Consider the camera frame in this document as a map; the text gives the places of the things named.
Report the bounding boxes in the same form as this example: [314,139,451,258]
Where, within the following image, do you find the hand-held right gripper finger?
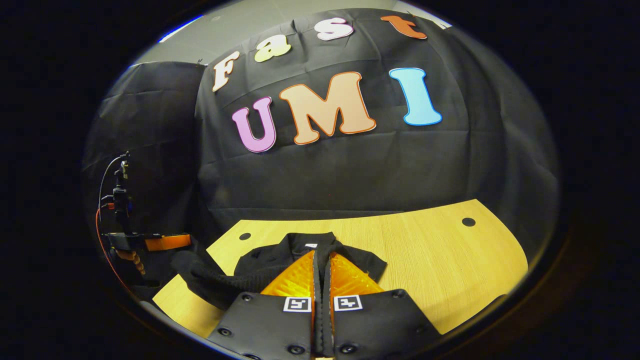
[320,251,443,359]
[207,250,321,360]

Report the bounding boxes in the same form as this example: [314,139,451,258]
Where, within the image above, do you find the black button shirt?
[172,231,388,311]

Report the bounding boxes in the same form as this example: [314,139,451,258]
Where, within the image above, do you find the black backdrop cloth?
[82,7,560,301]

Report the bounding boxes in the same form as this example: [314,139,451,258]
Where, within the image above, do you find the thin black cable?
[98,155,124,207]

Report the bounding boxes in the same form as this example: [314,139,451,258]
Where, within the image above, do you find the thin orange cable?
[95,206,123,291]

